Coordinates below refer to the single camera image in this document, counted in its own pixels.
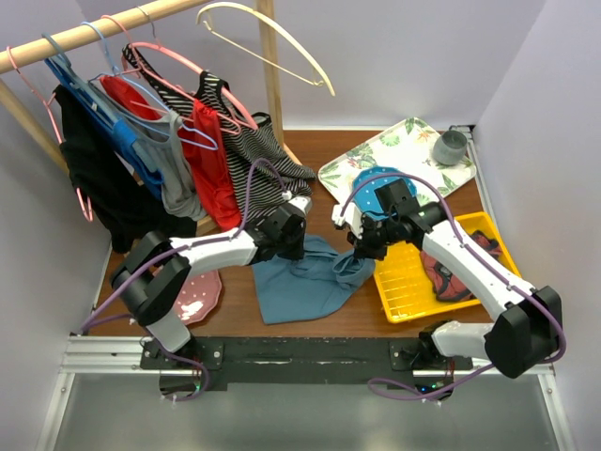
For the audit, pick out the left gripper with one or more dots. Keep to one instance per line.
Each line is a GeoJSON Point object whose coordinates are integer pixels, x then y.
{"type": "Point", "coordinates": [298, 252]}

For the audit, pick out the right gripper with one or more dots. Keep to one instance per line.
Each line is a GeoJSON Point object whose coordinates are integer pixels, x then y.
{"type": "Point", "coordinates": [363, 248]}

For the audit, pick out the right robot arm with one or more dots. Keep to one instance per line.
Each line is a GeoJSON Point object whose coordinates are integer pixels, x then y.
{"type": "Point", "coordinates": [526, 322]}

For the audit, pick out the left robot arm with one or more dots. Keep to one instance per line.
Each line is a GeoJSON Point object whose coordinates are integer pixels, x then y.
{"type": "Point", "coordinates": [152, 275]}

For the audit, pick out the striped tank top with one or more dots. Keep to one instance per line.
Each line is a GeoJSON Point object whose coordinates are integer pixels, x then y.
{"type": "Point", "coordinates": [258, 165]}

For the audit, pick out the red tank top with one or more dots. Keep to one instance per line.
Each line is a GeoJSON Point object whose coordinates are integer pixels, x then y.
{"type": "Point", "coordinates": [209, 168]}

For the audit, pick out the maroon tank top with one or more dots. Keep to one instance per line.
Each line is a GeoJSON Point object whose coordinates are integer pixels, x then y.
{"type": "Point", "coordinates": [446, 286]}

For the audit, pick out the royal blue tank top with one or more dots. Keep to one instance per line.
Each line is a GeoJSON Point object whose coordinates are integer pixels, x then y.
{"type": "Point", "coordinates": [127, 141]}

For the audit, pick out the black tank top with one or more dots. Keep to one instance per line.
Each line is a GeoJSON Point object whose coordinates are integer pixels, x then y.
{"type": "Point", "coordinates": [126, 209]}

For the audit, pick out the grey tank top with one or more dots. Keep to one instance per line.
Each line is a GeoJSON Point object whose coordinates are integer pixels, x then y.
{"type": "Point", "coordinates": [160, 146]}

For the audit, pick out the pink hanger with black top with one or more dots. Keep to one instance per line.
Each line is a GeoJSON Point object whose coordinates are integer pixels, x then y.
{"type": "Point", "coordinates": [84, 200]}

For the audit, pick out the pink hanger with striped top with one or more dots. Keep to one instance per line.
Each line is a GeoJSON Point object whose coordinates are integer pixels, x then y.
{"type": "Point", "coordinates": [238, 114]}

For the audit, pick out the light blue hanger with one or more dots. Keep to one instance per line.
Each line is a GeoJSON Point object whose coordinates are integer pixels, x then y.
{"type": "Point", "coordinates": [211, 145]}

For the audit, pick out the cream empty hanger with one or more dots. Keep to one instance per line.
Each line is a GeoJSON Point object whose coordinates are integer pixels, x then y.
{"type": "Point", "coordinates": [319, 77]}

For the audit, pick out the grey blue hanger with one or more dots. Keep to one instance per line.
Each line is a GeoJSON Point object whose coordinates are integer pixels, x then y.
{"type": "Point", "coordinates": [86, 94]}

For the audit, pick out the blue dotted plate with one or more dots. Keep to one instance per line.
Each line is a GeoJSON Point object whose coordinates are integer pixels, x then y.
{"type": "Point", "coordinates": [365, 199]}

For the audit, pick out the yellow plastic bin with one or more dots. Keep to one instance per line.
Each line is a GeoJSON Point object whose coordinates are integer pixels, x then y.
{"type": "Point", "coordinates": [405, 290]}

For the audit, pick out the floral serving tray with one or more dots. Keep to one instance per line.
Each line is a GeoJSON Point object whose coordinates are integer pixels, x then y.
{"type": "Point", "coordinates": [406, 146]}

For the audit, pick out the pink dotted plate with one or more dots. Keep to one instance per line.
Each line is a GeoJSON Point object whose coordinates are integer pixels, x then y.
{"type": "Point", "coordinates": [198, 297]}

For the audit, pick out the grey cup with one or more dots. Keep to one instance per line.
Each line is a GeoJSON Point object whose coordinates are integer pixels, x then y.
{"type": "Point", "coordinates": [450, 148]}

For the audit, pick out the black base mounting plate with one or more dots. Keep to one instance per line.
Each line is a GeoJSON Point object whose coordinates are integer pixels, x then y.
{"type": "Point", "coordinates": [295, 360]}

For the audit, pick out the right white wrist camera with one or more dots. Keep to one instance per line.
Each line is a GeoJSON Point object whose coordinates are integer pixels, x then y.
{"type": "Point", "coordinates": [347, 217]}

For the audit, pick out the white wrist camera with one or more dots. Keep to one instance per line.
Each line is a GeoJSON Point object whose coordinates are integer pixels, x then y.
{"type": "Point", "coordinates": [347, 217]}
{"type": "Point", "coordinates": [299, 202]}

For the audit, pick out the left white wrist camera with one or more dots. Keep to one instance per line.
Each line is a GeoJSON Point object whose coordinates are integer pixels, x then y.
{"type": "Point", "coordinates": [299, 202]}

